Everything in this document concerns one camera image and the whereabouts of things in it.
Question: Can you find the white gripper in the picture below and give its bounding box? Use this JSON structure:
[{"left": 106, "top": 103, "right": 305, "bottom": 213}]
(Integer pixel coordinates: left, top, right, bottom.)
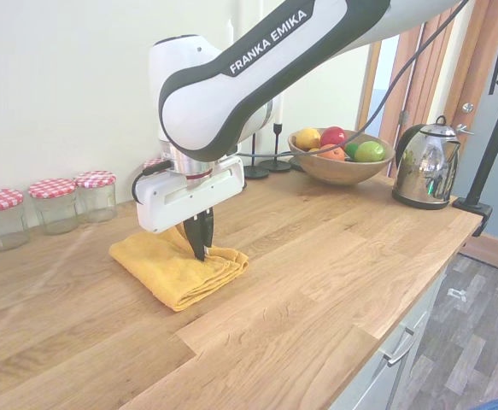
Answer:
[{"left": 136, "top": 156, "right": 246, "bottom": 261}]

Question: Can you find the yellow towel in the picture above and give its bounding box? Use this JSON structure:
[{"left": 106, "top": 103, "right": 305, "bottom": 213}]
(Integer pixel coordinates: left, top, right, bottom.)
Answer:
[{"left": 108, "top": 225, "right": 249, "bottom": 313}]

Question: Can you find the tall black candle holder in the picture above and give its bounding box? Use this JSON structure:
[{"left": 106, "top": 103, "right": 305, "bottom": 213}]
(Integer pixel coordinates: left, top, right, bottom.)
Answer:
[{"left": 243, "top": 132, "right": 271, "bottom": 179}]

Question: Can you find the medium black candle holder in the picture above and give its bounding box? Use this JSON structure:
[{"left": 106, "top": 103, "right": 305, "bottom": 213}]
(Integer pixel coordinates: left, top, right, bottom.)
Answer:
[{"left": 258, "top": 122, "right": 293, "bottom": 173}]

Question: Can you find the yellow lemon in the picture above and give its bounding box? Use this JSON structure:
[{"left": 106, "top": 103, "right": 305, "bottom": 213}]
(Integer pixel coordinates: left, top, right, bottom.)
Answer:
[{"left": 294, "top": 127, "right": 322, "bottom": 151}]

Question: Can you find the wooden fruit bowl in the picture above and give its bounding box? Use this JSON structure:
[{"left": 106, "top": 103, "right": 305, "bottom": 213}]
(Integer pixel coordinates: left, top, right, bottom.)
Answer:
[{"left": 287, "top": 127, "right": 397, "bottom": 187}]

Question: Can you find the orange fruit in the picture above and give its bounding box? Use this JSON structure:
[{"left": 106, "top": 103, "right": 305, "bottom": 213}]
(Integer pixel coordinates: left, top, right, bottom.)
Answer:
[{"left": 316, "top": 143, "right": 347, "bottom": 162}]

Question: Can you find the red apple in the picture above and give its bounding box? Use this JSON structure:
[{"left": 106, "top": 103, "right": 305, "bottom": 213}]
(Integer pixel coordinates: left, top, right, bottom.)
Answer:
[{"left": 319, "top": 126, "right": 349, "bottom": 149}]

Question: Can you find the green apple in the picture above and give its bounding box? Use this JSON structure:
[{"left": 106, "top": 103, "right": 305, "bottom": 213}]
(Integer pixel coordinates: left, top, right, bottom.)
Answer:
[{"left": 354, "top": 140, "right": 387, "bottom": 164}]

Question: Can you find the stainless steel kettle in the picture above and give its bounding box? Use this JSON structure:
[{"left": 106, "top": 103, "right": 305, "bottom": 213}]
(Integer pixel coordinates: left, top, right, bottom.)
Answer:
[{"left": 391, "top": 114, "right": 463, "bottom": 211}]

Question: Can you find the white kitchen cabinet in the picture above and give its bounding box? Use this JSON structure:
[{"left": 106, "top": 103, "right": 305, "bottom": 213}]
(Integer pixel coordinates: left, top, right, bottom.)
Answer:
[{"left": 329, "top": 254, "right": 461, "bottom": 410}]

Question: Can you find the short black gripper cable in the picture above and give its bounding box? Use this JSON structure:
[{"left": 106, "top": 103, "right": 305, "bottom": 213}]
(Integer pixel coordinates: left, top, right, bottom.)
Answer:
[{"left": 131, "top": 160, "right": 173, "bottom": 204}]

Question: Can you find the metal drawer handle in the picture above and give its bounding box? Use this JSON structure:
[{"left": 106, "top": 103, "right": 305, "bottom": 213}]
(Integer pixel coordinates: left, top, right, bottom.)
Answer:
[{"left": 383, "top": 326, "right": 416, "bottom": 366}]

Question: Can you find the long black cable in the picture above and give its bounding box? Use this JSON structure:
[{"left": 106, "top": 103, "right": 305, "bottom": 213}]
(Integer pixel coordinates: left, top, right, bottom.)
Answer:
[{"left": 235, "top": 0, "right": 472, "bottom": 157}]

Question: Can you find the black clamp camera stand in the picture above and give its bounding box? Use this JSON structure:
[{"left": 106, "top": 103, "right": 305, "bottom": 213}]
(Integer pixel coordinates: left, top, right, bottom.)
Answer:
[{"left": 452, "top": 0, "right": 498, "bottom": 237}]

